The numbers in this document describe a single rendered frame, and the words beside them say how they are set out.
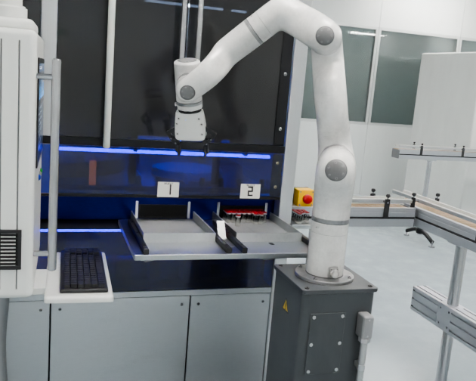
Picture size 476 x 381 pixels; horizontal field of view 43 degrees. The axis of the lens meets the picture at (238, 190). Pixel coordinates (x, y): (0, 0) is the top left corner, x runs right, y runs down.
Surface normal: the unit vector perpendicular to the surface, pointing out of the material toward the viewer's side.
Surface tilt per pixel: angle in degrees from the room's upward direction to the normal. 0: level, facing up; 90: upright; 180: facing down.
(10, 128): 90
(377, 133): 90
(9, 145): 90
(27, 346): 90
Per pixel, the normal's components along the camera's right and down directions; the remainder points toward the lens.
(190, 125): -0.13, 0.45
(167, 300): 0.30, 0.20
